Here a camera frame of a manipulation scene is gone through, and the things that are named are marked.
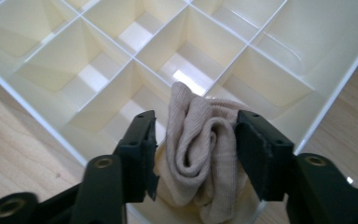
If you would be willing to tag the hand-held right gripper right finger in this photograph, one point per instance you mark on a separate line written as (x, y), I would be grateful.
(262, 155)

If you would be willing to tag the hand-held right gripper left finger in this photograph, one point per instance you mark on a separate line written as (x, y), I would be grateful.
(136, 146)

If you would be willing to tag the beige sock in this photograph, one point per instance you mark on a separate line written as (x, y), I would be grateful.
(199, 149)

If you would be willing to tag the white divided storage box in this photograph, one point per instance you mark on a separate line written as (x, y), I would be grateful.
(180, 49)

